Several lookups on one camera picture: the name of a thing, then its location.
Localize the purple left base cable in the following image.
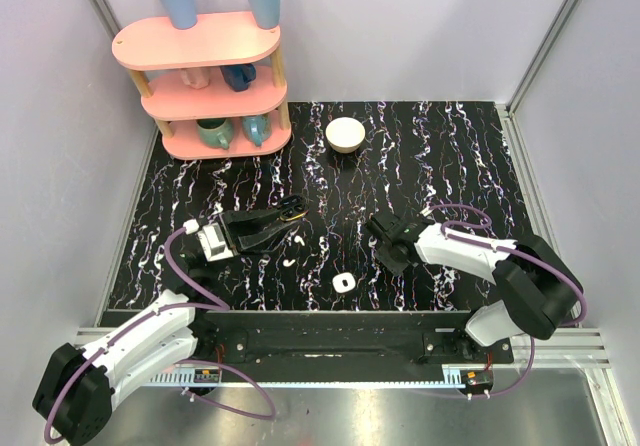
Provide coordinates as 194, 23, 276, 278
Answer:
172, 358, 278, 421

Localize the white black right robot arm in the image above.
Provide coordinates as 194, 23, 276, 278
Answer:
366, 209, 587, 363

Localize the green ceramic mug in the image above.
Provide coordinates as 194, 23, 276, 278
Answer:
196, 118, 234, 150

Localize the white square charging case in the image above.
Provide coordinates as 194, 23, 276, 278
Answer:
332, 272, 357, 294

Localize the black earbud charging case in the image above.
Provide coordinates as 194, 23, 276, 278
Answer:
278, 195, 308, 222

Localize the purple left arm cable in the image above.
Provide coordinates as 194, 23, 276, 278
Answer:
43, 228, 231, 442

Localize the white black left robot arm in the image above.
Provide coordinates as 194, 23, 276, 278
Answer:
32, 195, 308, 445

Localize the blue butterfly mug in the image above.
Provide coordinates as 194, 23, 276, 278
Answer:
241, 114, 272, 148

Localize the dark blue mug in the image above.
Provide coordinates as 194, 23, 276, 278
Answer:
220, 63, 257, 92

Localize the pink mug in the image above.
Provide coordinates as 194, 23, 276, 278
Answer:
180, 67, 210, 90

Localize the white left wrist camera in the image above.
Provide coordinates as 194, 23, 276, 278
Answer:
183, 219, 234, 262

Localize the pink three-tier shelf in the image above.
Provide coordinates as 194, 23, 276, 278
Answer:
112, 11, 292, 161

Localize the cream white bowl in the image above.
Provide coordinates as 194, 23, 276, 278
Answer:
325, 117, 365, 154

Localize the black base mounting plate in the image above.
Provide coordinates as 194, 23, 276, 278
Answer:
192, 311, 514, 366

